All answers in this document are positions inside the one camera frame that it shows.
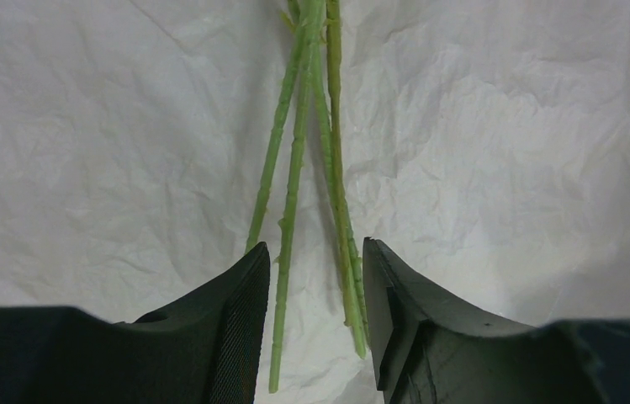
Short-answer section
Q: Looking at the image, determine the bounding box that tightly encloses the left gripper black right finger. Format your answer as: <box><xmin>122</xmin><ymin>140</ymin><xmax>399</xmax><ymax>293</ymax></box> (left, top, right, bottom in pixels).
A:
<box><xmin>363</xmin><ymin>238</ymin><xmax>630</xmax><ymax>403</ymax></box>

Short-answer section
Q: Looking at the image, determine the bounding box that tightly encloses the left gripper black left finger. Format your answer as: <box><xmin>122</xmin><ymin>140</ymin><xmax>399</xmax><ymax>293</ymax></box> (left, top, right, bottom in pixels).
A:
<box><xmin>0</xmin><ymin>242</ymin><xmax>270</xmax><ymax>403</ymax></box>

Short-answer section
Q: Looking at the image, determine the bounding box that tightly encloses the orange kraft wrapping paper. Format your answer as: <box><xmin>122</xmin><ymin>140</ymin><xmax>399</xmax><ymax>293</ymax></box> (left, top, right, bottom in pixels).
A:
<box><xmin>0</xmin><ymin>0</ymin><xmax>630</xmax><ymax>404</ymax></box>

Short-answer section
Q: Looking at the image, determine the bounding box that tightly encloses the orange rose flower stem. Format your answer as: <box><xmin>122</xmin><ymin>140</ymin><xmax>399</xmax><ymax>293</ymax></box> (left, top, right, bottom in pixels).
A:
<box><xmin>268</xmin><ymin>1</ymin><xmax>325</xmax><ymax>394</ymax></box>

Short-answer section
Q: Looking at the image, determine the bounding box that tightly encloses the white rose flower stem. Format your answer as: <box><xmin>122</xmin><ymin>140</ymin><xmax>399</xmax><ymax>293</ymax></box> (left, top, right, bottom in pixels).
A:
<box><xmin>311</xmin><ymin>1</ymin><xmax>369</xmax><ymax>358</ymax></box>

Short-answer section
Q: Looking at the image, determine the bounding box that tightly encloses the pink rose flower stem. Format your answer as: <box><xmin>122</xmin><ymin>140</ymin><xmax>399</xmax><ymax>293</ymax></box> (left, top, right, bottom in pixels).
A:
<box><xmin>246</xmin><ymin>0</ymin><xmax>304</xmax><ymax>252</ymax></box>

